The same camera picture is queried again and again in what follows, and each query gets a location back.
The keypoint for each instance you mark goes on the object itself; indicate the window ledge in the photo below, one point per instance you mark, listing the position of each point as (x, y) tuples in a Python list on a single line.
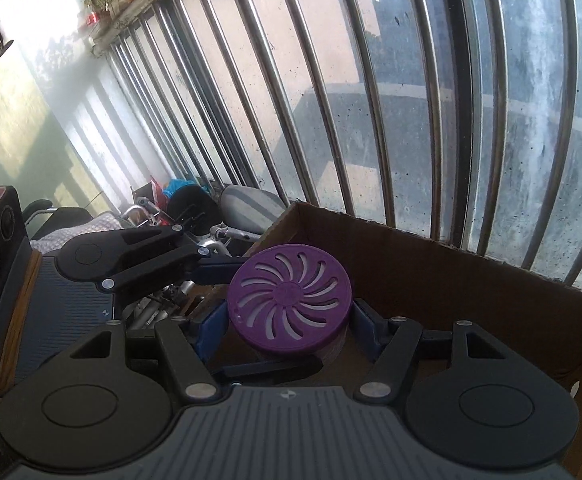
[(136, 7)]

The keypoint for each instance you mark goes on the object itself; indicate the checked cloth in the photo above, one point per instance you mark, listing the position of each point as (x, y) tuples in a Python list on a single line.
[(86, 227)]

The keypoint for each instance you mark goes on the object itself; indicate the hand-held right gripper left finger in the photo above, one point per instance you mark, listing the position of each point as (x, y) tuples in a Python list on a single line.
[(212, 332)]

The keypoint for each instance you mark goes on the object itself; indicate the blue plastic bag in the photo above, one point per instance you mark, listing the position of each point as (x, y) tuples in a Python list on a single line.
[(178, 187)]

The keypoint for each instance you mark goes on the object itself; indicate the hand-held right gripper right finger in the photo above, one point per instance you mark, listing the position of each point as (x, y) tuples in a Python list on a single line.
[(367, 327)]

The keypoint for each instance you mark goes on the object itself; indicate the black bag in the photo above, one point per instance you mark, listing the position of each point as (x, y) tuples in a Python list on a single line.
[(191, 207)]

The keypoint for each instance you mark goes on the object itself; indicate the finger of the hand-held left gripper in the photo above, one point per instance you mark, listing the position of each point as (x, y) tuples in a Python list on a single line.
[(181, 260), (266, 371)]

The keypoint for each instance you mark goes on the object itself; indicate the red packet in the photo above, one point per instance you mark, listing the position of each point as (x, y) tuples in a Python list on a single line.
[(155, 192)]

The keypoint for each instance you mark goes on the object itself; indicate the grey padded seat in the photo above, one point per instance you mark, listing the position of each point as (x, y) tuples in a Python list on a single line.
[(251, 207)]

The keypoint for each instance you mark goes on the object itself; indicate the purple vented round air freshener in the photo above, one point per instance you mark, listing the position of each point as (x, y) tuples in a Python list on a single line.
[(288, 295)]

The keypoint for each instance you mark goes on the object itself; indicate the metal window grille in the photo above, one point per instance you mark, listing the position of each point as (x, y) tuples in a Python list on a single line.
[(331, 110)]

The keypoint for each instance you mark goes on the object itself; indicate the brown cardboard box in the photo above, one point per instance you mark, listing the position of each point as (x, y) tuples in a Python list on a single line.
[(446, 280)]

